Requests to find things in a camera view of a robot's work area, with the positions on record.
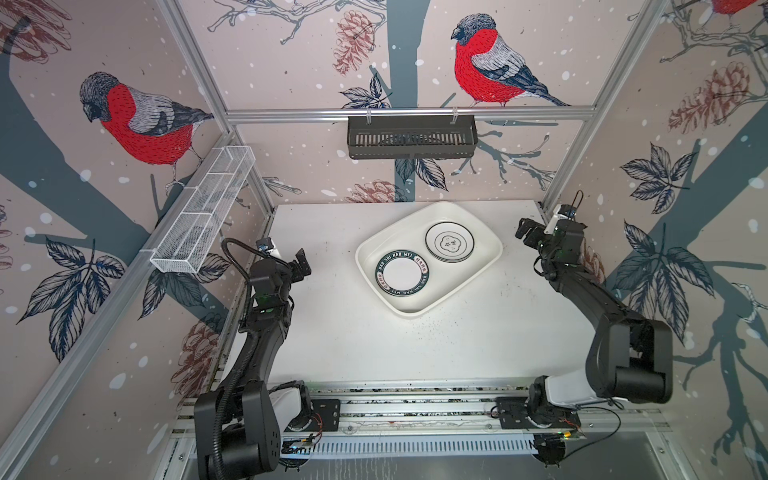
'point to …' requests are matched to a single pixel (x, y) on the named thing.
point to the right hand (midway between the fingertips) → (536, 227)
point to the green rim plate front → (402, 272)
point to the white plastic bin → (409, 234)
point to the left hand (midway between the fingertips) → (285, 254)
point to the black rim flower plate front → (449, 241)
